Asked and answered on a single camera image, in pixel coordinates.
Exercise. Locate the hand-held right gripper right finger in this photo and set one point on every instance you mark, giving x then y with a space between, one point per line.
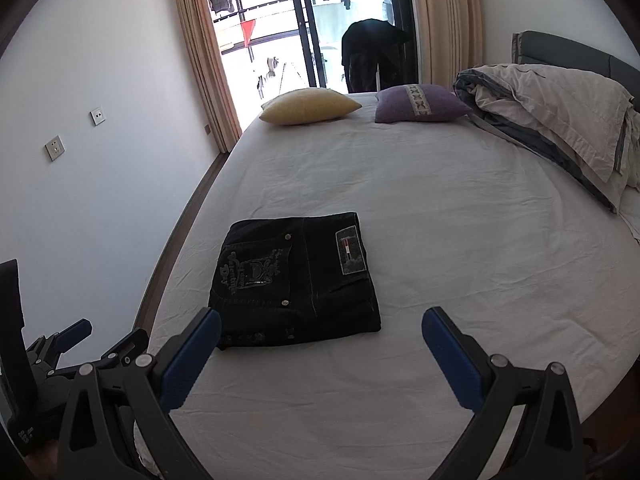
450 355

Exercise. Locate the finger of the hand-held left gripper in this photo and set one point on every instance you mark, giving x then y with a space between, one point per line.
125 342
75 332

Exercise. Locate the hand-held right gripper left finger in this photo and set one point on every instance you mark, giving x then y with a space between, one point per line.
192 360

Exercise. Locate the black denim pants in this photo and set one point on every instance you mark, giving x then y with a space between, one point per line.
300 285

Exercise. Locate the bed with white sheet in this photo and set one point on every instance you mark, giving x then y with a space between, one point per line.
450 235

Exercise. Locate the purple cushion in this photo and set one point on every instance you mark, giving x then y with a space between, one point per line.
420 105

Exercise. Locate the beige and grey duvet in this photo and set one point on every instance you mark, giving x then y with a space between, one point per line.
550 105

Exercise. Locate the yellow cushion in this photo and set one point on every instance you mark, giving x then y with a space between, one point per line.
310 106

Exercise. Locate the beige curtain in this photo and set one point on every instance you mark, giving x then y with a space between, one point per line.
445 20
205 60

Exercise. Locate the black bag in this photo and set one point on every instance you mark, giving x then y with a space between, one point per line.
370 45

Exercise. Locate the grey bed headboard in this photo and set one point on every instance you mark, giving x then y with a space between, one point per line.
565 50

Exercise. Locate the red flag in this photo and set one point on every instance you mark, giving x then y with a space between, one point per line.
247 30

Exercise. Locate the black framed window door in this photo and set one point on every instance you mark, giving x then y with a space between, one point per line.
307 35

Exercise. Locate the white wall socket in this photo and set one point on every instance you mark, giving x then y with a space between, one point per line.
98 116
55 148

